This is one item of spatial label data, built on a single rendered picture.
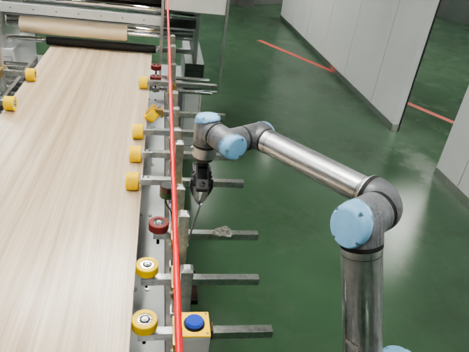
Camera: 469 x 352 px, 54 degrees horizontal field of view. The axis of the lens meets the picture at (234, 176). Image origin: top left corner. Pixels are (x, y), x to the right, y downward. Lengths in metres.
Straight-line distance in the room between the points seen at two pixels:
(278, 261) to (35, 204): 1.74
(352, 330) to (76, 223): 1.10
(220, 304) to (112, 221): 1.15
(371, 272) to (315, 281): 1.86
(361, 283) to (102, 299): 0.81
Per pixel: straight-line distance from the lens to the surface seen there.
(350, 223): 1.22
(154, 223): 1.89
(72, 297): 1.61
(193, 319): 1.09
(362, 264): 1.27
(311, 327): 2.84
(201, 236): 1.93
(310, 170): 1.48
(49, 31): 4.00
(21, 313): 1.60
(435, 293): 3.41
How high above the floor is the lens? 2.04
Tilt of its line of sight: 30 degrees down
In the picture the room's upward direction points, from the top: 8 degrees clockwise
